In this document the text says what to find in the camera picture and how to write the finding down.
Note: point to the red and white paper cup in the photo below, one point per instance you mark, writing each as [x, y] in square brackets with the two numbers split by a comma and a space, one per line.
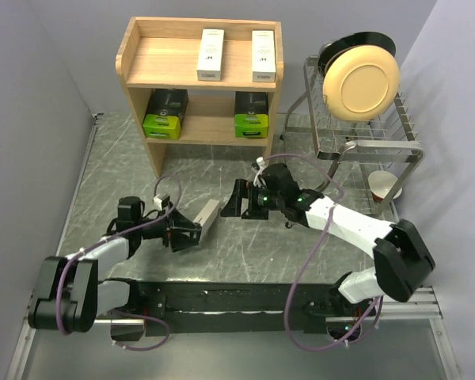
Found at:
[380, 183]

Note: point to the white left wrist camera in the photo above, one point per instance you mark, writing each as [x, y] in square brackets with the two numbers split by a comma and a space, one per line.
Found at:
[161, 201]

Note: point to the aluminium frame rail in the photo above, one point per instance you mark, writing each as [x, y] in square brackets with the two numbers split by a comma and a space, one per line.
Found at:
[410, 342]

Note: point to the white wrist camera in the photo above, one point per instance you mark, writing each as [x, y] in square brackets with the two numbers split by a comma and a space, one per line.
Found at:
[260, 165]
[161, 201]

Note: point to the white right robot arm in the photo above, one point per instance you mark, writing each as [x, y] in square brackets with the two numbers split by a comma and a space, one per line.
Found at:
[402, 261]

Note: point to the beige round plate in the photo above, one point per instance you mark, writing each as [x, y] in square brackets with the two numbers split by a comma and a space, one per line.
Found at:
[361, 83]

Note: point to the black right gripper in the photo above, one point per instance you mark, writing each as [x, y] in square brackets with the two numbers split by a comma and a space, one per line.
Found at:
[245, 189]

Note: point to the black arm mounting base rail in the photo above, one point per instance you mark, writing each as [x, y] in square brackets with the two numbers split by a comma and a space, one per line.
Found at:
[195, 307]

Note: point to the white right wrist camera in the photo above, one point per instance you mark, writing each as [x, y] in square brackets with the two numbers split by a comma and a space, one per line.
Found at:
[260, 165]

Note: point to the white Harry's razor box front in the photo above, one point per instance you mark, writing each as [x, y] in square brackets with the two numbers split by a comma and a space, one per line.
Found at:
[263, 56]

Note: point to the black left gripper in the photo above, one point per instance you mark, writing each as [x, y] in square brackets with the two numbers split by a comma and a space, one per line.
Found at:
[178, 241]

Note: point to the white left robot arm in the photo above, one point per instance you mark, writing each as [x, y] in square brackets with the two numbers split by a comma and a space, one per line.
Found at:
[87, 269]

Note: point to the light wooden two-tier shelf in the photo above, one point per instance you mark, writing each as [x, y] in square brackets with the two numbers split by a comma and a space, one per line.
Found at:
[164, 53]

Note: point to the metal wire dish rack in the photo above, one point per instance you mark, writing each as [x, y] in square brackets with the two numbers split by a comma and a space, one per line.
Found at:
[352, 150]

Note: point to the black round plate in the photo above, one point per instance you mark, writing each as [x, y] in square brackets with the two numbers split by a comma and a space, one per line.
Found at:
[334, 49]

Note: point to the white Harry's labelled razor box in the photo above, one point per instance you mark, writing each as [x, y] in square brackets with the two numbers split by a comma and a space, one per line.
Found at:
[207, 216]

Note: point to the black green razor box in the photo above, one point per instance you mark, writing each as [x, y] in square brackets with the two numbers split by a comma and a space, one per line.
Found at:
[165, 114]
[251, 115]

